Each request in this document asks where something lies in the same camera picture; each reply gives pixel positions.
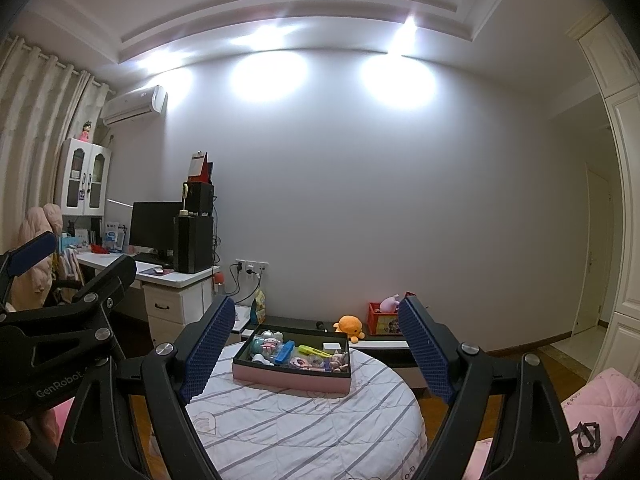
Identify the blue white box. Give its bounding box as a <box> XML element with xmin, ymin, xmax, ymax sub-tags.
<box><xmin>102</xmin><ymin>227</ymin><xmax>126</xmax><ymax>253</ymax></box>

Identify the white desk with drawers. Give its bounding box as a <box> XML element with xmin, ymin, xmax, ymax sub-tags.
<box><xmin>75</xmin><ymin>250</ymin><xmax>221</xmax><ymax>346</ymax></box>

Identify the white air conditioner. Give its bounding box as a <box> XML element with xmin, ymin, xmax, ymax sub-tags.
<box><xmin>100</xmin><ymin>85</ymin><xmax>168</xmax><ymax>126</ymax></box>

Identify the black power cable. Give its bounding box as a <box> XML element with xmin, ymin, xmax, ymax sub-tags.
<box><xmin>227</xmin><ymin>262</ymin><xmax>263</xmax><ymax>306</ymax></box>

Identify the pink quilt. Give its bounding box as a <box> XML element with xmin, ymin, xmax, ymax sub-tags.
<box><xmin>465</xmin><ymin>367</ymin><xmax>636</xmax><ymax>480</ymax></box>

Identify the black computer monitor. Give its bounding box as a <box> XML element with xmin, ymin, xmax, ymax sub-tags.
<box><xmin>129</xmin><ymin>201</ymin><xmax>182</xmax><ymax>261</ymax></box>

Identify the black office chair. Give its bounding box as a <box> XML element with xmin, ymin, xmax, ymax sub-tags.
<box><xmin>42</xmin><ymin>275</ymin><xmax>96</xmax><ymax>306</ymax></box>

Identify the beige curtain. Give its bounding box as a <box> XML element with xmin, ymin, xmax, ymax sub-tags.
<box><xmin>0</xmin><ymin>35</ymin><xmax>116</xmax><ymax>256</ymax></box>

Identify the pink down jacket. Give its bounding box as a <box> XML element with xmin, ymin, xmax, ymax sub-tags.
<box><xmin>10</xmin><ymin>204</ymin><xmax>65</xmax><ymax>311</ymax></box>

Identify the small black speaker box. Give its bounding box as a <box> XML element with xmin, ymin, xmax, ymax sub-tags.
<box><xmin>186</xmin><ymin>181</ymin><xmax>216</xmax><ymax>217</ymax></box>

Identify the pink box with black rim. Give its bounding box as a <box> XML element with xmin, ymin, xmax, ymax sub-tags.
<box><xmin>231</xmin><ymin>324</ymin><xmax>353</xmax><ymax>395</ymax></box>

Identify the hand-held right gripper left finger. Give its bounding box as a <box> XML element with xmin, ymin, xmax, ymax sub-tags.
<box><xmin>56</xmin><ymin>295</ymin><xmax>237</xmax><ymax>480</ymax></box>

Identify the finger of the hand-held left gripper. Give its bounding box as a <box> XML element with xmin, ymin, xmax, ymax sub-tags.
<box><xmin>72</xmin><ymin>255</ymin><xmax>137</xmax><ymax>321</ymax></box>
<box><xmin>0</xmin><ymin>231</ymin><xmax>58</xmax><ymax>286</ymax></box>

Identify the orange plush octopus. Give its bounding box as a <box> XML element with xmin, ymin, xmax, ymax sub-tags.
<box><xmin>332</xmin><ymin>315</ymin><xmax>366</xmax><ymax>345</ymax></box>

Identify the black frame object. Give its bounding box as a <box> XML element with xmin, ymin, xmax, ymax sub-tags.
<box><xmin>575</xmin><ymin>421</ymin><xmax>601</xmax><ymax>457</ymax></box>

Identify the yellow snack bag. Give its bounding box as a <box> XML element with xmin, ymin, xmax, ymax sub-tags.
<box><xmin>250</xmin><ymin>290</ymin><xmax>268</xmax><ymax>325</ymax></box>

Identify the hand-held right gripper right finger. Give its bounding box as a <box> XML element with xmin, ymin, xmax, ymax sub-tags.
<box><xmin>397</xmin><ymin>295</ymin><xmax>581</xmax><ymax>480</ymax></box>

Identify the red printed crate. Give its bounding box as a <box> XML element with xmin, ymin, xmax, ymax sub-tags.
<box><xmin>367</xmin><ymin>302</ymin><xmax>403</xmax><ymax>336</ymax></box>

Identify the black computer tower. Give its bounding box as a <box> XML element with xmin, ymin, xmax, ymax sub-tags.
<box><xmin>172</xmin><ymin>215</ymin><xmax>216</xmax><ymax>275</ymax></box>

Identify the white wardrobe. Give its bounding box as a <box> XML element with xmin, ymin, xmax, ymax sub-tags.
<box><xmin>567</xmin><ymin>10</ymin><xmax>640</xmax><ymax>386</ymax></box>

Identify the white glass door cabinet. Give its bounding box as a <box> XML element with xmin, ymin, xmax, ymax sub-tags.
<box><xmin>55</xmin><ymin>138</ymin><xmax>113</xmax><ymax>218</ymax></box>

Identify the red desk calendar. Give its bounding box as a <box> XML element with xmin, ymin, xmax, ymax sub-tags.
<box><xmin>187</xmin><ymin>151</ymin><xmax>215</xmax><ymax>185</ymax></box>

